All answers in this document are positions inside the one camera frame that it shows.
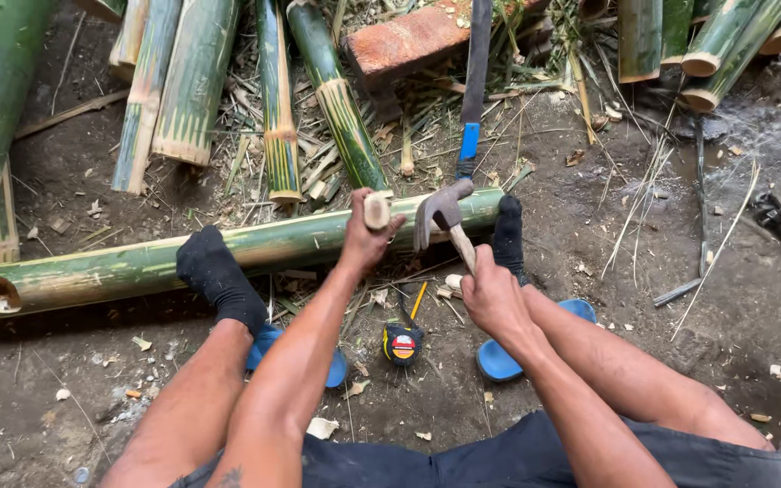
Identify black sock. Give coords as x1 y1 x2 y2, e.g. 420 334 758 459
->
491 195 531 287
175 225 269 337

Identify person's dark shorts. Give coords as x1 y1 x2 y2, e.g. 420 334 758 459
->
168 409 781 488

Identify person's right hand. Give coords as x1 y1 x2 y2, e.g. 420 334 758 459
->
460 244 532 340

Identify blue right sandal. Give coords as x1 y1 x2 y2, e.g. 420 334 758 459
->
476 299 598 382

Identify split green bamboo slat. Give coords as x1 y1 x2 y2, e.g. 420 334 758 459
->
111 0 184 195

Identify claw hammer with wooden handle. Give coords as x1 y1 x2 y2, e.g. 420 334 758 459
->
413 178 478 275

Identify person's right leg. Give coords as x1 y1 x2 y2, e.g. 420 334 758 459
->
521 283 776 454

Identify blue sandal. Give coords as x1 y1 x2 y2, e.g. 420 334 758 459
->
246 324 349 389
476 299 598 382

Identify dark green bamboo pole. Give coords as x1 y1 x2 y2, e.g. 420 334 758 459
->
286 0 393 196

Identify black right sock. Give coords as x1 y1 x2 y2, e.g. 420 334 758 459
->
491 195 531 287

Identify heap of cut bamboo poles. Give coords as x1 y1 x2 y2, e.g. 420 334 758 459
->
616 0 781 113

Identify narrow green bamboo slat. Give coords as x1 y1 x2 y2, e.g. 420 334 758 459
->
255 0 304 204

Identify yellow black tape measure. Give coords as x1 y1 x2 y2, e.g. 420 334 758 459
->
381 281 428 367

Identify red brick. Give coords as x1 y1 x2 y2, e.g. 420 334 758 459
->
344 0 554 85

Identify pale split bamboo piece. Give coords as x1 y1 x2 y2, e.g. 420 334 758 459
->
108 0 150 84

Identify wide split bamboo piece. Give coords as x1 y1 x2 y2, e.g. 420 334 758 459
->
151 0 241 168

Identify machete with blue handle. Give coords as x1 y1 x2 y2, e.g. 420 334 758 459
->
455 0 494 181

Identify black left sock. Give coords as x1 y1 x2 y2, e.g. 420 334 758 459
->
175 225 269 337

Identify person's leg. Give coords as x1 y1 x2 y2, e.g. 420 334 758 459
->
521 283 776 454
98 319 256 488

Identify long green bamboo pole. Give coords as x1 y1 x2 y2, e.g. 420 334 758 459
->
0 187 505 325

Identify person's left leg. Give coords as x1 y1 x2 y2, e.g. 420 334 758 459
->
98 319 256 488

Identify person's left hand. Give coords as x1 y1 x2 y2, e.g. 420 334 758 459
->
338 188 407 273

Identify blue left sandal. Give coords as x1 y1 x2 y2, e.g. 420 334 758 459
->
246 324 349 389

